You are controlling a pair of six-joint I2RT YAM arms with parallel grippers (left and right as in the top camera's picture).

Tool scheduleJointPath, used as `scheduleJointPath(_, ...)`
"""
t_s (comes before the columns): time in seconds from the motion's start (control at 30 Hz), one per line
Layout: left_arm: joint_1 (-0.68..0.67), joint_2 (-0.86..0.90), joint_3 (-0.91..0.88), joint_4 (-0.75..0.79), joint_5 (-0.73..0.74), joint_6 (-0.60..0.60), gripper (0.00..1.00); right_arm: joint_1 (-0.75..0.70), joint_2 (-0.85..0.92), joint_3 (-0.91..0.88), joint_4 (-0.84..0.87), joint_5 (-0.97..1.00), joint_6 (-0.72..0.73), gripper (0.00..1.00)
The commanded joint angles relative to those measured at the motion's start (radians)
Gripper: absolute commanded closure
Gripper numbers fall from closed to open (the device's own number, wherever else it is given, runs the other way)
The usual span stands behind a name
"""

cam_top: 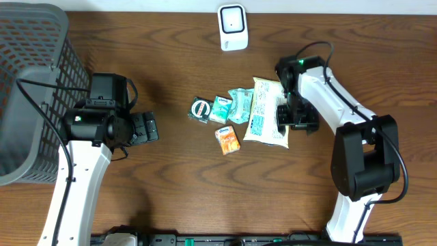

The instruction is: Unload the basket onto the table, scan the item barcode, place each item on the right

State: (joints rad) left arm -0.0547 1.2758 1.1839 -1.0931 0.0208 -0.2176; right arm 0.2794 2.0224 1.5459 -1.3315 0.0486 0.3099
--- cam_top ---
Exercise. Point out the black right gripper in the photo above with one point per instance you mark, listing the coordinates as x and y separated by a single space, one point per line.
309 122

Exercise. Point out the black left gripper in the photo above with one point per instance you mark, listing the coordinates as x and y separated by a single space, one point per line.
144 127

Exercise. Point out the green wet wipes pack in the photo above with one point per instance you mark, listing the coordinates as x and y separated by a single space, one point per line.
241 105

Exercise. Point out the roll of tape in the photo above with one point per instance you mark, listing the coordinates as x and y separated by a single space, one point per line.
200 110

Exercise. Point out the orange tissue pack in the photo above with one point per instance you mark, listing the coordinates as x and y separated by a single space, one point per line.
227 139

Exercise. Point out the small green wipes pack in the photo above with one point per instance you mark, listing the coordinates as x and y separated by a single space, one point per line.
220 109

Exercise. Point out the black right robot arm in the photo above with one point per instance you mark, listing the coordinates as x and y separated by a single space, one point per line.
364 162

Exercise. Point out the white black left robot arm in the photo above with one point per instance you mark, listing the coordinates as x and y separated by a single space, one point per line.
88 140

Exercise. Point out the white barcode scanner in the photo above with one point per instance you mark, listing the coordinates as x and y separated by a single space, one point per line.
233 28

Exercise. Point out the black plastic mesh basket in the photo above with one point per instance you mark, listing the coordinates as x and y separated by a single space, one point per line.
39 71

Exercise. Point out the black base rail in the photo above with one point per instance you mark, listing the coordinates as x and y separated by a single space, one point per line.
298 239

